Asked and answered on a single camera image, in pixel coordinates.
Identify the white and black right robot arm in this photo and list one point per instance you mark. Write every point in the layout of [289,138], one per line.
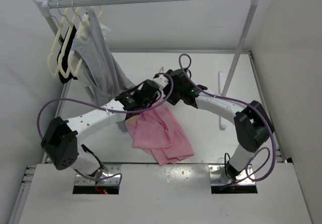
[252,124]

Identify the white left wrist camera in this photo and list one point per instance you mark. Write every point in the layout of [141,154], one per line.
[161,80]

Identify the cream hanger far left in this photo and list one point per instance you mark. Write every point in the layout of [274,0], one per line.
[56,42]

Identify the pink t shirt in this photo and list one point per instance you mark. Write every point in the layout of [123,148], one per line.
[158,133]

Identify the cream hanger with black garment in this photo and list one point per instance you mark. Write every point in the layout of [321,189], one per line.
[66,43]

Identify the cream hanger with grey shirt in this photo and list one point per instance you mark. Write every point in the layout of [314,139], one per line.
[74,69]

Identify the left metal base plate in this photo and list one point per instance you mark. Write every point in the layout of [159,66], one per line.
[108,175]

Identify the grey shirt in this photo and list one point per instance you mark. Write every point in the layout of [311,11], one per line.
[105,75]

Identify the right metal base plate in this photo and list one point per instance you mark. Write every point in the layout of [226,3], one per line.
[218,177]

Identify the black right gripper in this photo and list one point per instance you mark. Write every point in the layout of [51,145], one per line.
[173,99]

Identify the beige plastic hanger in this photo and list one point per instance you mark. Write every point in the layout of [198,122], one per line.
[161,70]

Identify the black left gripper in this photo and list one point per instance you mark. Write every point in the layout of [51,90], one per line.
[156,93]

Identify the metal base plate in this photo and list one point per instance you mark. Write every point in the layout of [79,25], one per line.
[218,177]
[108,175]

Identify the white clothes rack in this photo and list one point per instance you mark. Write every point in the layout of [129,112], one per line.
[44,6]

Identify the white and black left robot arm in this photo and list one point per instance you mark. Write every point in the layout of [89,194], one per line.
[63,139]

